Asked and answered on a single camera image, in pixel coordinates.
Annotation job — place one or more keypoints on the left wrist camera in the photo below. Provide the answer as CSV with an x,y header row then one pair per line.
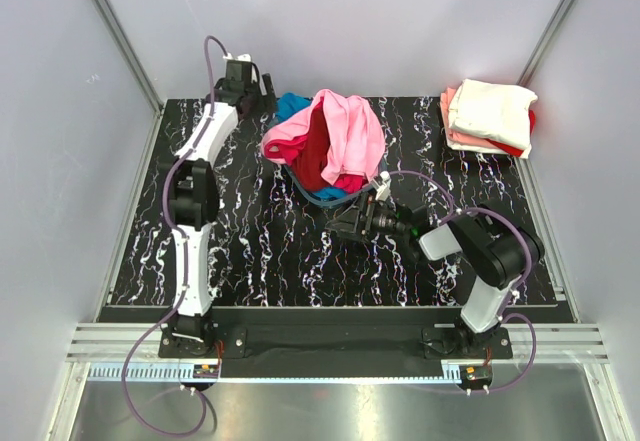
x,y
243,61

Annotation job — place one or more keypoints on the white folded t-shirt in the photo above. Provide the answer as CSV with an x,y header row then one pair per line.
x,y
491,111

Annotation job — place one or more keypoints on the aluminium corner post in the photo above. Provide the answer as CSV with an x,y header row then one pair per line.
x,y
544,44
114,27

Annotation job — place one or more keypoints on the light pink t-shirt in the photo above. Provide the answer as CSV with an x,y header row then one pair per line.
x,y
357,141

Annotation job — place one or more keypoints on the peach folded t-shirt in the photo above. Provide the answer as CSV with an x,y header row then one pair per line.
x,y
460,141

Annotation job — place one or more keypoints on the magenta t-shirt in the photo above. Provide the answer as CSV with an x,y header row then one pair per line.
x,y
344,185

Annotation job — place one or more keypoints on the right aluminium corner post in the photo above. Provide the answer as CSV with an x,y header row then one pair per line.
x,y
544,44

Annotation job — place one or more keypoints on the blue t-shirt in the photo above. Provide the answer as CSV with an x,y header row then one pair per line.
x,y
293,116

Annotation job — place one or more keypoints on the dark red t-shirt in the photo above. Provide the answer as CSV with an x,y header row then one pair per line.
x,y
312,159

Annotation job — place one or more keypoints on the white slotted cable duct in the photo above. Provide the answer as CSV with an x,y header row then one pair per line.
x,y
192,373

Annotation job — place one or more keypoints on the left aluminium corner post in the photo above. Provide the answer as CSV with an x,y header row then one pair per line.
x,y
114,27

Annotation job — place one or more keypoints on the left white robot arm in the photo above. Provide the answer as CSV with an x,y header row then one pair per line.
x,y
191,200

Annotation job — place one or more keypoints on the red folded t-shirt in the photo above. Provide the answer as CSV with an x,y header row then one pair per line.
x,y
520,149

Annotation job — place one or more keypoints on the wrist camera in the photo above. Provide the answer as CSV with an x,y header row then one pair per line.
x,y
381,184
243,61

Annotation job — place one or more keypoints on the blue plastic basket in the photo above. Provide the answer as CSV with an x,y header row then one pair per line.
x,y
326,203

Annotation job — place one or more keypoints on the aluminium front rail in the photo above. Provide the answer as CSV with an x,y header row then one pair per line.
x,y
545,343

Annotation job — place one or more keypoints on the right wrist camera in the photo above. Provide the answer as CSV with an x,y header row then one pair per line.
x,y
381,184

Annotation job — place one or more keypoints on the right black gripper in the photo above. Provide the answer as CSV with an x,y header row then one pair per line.
x,y
363,217

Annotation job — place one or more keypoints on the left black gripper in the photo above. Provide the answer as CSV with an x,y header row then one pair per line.
x,y
263,94

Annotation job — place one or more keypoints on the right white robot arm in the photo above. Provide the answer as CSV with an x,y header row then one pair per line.
x,y
501,254

